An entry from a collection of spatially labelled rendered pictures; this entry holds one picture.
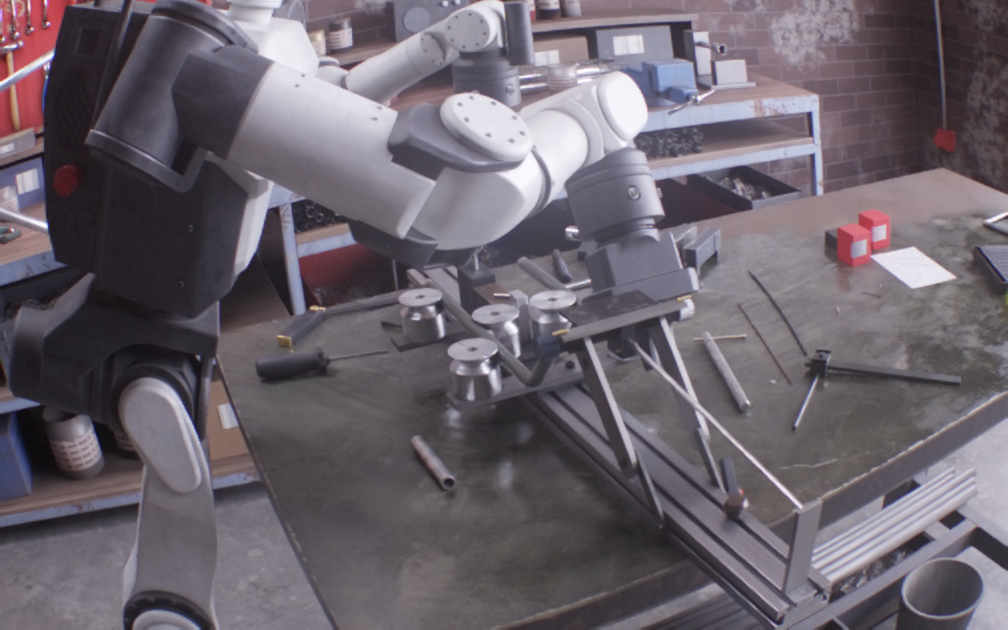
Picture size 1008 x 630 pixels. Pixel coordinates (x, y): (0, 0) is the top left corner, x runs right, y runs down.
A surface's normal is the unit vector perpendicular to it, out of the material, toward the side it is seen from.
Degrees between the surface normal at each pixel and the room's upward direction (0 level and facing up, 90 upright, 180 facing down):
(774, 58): 90
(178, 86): 71
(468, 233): 117
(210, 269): 109
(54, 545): 0
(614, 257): 60
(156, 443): 90
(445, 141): 37
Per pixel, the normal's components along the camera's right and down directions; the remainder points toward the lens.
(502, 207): 0.29, 0.71
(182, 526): 0.06, 0.68
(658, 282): 0.29, -0.20
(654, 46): 0.36, 0.31
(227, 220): 0.69, 0.50
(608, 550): -0.09, -0.93
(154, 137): 0.68, 0.22
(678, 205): -0.92, 0.22
